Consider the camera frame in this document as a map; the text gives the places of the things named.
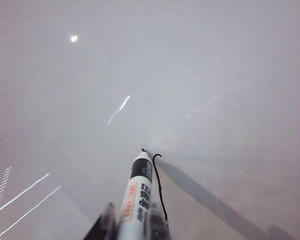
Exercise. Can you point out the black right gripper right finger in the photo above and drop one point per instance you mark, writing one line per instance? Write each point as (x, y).
(158, 225)

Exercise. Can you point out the white whiteboard marker black tip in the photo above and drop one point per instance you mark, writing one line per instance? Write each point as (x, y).
(137, 190)

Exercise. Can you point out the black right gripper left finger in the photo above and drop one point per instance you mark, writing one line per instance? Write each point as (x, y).
(106, 225)

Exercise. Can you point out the white glass whiteboard black frame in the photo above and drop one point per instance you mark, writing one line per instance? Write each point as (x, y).
(165, 75)

